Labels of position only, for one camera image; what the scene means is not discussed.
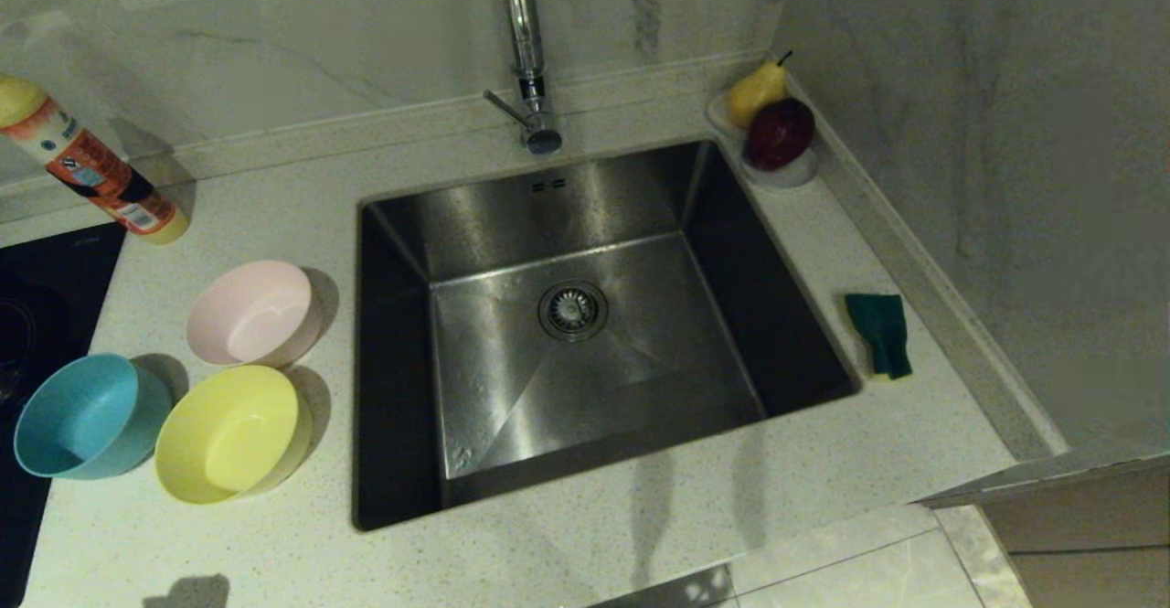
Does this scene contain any blue plastic bowl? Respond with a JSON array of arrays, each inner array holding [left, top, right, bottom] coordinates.
[[13, 353, 175, 481]]

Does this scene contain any black induction cooktop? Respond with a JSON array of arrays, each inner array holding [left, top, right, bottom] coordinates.
[[0, 224, 125, 608]]

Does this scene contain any white fruit tray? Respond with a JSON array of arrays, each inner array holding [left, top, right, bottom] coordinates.
[[706, 91, 820, 189]]

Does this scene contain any green and yellow sponge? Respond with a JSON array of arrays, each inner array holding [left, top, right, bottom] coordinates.
[[844, 293, 914, 381]]

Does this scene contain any yellow plastic bowl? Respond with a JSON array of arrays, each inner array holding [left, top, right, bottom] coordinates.
[[154, 365, 314, 506]]

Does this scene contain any light wooden cabinet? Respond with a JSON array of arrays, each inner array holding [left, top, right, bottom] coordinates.
[[978, 466, 1170, 608]]

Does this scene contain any stainless steel sink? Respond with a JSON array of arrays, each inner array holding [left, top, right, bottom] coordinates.
[[352, 137, 863, 533]]

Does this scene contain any dark red apple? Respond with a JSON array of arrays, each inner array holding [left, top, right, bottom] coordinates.
[[745, 98, 816, 172]]

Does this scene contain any metal sink drain strainer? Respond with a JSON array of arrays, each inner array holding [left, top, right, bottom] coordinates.
[[537, 280, 610, 343]]

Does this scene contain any orange label detergent bottle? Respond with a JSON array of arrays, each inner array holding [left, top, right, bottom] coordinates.
[[0, 75, 190, 246]]

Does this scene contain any chrome faucet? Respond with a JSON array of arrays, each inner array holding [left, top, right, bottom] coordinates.
[[483, 0, 564, 155]]

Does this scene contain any pink plastic bowl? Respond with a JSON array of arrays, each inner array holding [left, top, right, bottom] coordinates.
[[186, 260, 323, 368]]

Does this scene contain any yellow pear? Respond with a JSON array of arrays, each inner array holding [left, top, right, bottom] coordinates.
[[727, 50, 794, 130]]

